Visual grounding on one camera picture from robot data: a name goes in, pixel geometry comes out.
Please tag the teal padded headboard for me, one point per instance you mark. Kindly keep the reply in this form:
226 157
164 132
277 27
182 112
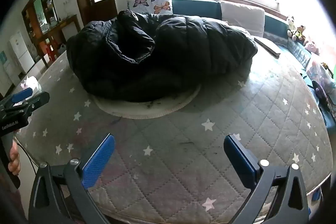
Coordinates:
194 7

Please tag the white plush toy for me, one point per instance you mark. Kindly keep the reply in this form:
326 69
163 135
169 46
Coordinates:
290 22

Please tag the butterfly print pillow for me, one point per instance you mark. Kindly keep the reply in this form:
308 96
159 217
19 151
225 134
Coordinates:
157 3

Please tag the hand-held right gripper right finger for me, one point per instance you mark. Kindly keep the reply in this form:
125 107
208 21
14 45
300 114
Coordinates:
240 161

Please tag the wooden display cabinet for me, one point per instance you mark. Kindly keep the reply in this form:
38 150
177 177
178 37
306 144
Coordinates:
31 14

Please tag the person's left hand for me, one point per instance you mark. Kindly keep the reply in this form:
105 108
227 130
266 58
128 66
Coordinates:
14 161

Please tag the black puffer jacket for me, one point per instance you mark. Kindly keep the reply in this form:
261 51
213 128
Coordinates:
183 56

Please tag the red stool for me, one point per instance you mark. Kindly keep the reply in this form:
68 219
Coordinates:
51 52

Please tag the white refrigerator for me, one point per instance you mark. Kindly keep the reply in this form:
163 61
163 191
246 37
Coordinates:
21 53

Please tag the brown teddy bear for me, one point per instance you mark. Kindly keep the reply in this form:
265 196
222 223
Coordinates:
299 33

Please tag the white cushion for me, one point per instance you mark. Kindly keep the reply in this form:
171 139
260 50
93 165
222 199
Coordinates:
241 16

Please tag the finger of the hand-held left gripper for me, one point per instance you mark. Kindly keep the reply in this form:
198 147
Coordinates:
22 95
38 100

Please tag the grey flat board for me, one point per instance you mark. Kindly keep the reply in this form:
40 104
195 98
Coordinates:
267 46

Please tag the wooden side table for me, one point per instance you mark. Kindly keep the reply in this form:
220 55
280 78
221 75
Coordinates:
65 23

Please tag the clear plastic toy bag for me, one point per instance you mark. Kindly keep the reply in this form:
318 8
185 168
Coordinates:
320 74

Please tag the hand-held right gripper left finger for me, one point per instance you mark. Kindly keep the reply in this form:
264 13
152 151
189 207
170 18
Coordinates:
98 161

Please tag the round white mat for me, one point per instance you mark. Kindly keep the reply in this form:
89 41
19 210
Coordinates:
147 112

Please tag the pink plush toy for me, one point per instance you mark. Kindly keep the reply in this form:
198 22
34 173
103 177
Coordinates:
312 47

